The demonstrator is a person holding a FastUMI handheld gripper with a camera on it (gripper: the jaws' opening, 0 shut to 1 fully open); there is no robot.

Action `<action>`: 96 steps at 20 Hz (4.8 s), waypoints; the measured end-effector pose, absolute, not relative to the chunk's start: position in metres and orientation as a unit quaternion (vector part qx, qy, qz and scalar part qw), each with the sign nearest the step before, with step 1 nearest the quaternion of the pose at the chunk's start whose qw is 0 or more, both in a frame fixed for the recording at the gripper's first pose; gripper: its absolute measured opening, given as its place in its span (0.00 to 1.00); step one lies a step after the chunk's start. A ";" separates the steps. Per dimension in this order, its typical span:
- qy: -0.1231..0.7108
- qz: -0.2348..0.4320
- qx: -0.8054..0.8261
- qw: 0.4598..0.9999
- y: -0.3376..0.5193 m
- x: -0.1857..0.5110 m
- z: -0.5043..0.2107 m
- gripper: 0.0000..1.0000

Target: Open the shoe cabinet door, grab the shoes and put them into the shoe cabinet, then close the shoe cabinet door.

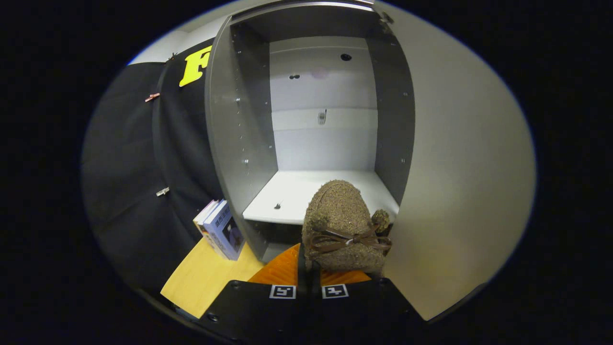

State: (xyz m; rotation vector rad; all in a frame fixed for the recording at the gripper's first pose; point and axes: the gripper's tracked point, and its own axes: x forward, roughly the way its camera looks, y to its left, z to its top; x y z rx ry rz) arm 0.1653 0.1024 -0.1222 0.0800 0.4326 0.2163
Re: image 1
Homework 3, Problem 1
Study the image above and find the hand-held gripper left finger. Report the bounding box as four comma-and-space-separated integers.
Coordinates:
196, 243, 309, 345

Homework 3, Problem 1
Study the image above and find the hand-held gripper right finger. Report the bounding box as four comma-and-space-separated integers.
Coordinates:
311, 268, 427, 345

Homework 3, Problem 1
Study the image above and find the brown fuzzy shoe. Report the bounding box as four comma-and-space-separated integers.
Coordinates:
302, 180, 400, 275

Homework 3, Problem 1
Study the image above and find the grey shoe cabinet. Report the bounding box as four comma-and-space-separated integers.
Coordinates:
205, 0, 416, 263

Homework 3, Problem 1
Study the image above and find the beige shoe cabinet door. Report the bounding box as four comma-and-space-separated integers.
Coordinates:
374, 2, 537, 321

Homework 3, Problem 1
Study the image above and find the blue book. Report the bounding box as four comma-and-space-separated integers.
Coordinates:
203, 200, 246, 261

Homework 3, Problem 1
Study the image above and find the white book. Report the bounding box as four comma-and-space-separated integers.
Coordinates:
193, 199, 226, 257

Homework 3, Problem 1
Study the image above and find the black backdrop cloth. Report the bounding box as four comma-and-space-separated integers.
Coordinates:
81, 41, 226, 288

